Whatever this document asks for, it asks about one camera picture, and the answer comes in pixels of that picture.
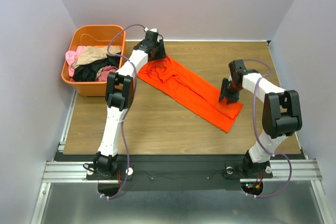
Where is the orange t shirt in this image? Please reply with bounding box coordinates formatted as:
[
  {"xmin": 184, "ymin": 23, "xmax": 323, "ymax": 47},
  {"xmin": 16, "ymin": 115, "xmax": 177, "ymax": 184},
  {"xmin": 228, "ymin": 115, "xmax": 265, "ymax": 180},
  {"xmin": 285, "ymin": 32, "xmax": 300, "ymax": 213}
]
[{"xmin": 138, "ymin": 56, "xmax": 243, "ymax": 133}]

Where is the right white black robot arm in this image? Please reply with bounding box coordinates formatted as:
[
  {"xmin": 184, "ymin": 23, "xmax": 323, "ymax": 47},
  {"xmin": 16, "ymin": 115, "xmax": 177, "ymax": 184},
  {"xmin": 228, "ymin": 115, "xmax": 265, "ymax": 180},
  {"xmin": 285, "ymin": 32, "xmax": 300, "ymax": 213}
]
[{"xmin": 219, "ymin": 59, "xmax": 302, "ymax": 177}]

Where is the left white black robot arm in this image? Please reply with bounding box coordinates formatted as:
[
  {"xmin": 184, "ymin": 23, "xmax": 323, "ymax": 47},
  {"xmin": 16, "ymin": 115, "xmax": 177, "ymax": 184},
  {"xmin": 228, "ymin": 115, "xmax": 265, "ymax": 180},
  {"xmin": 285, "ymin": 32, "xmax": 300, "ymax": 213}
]
[{"xmin": 92, "ymin": 28, "xmax": 166, "ymax": 178}]

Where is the dusty pink garment in basket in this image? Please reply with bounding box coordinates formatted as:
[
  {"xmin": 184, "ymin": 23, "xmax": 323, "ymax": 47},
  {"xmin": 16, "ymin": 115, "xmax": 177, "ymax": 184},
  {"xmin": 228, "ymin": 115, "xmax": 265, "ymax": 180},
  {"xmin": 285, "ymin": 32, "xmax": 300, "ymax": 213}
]
[{"xmin": 95, "ymin": 66, "xmax": 117, "ymax": 82}]

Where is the beige garment in basket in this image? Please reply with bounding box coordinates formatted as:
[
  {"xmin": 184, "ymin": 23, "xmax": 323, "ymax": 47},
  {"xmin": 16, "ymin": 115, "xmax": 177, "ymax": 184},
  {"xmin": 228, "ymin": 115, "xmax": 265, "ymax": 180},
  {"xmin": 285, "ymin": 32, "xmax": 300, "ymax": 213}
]
[{"xmin": 69, "ymin": 46, "xmax": 108, "ymax": 69}]

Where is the orange plastic laundry basket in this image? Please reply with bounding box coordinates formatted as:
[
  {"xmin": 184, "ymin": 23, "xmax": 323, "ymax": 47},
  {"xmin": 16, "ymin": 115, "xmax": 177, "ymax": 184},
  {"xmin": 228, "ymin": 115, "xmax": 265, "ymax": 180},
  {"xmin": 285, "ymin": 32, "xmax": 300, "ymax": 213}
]
[{"xmin": 61, "ymin": 25, "xmax": 126, "ymax": 97}]

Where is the black garment in basket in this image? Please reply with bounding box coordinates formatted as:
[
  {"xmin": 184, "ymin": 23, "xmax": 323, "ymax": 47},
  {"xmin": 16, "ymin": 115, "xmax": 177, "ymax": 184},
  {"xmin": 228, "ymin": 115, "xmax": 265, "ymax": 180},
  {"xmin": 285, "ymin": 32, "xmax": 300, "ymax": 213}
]
[{"xmin": 72, "ymin": 55, "xmax": 120, "ymax": 82}]

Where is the light pink garment in basket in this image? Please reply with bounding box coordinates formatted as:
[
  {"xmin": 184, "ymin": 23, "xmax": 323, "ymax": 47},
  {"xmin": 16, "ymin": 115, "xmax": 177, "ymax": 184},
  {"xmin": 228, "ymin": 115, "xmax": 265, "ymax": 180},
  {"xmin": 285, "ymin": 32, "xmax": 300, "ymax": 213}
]
[{"xmin": 65, "ymin": 50, "xmax": 79, "ymax": 78}]

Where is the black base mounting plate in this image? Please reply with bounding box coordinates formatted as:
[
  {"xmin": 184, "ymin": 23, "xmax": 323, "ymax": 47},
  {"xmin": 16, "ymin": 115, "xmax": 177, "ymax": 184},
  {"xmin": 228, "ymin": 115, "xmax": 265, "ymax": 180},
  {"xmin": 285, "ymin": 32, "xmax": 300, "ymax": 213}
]
[{"xmin": 84, "ymin": 155, "xmax": 273, "ymax": 191}]

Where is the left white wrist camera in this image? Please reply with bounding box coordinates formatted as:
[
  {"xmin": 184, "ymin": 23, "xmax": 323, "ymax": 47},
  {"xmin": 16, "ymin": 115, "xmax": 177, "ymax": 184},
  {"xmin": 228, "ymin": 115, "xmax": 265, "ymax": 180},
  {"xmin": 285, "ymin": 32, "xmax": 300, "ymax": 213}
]
[{"xmin": 144, "ymin": 27, "xmax": 159, "ymax": 42}]

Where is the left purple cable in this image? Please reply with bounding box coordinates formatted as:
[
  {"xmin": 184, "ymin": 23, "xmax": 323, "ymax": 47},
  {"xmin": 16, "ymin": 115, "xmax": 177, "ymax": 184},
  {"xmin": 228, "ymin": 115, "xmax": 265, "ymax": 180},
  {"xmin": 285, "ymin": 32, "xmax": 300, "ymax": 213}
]
[{"xmin": 99, "ymin": 24, "xmax": 150, "ymax": 200}]

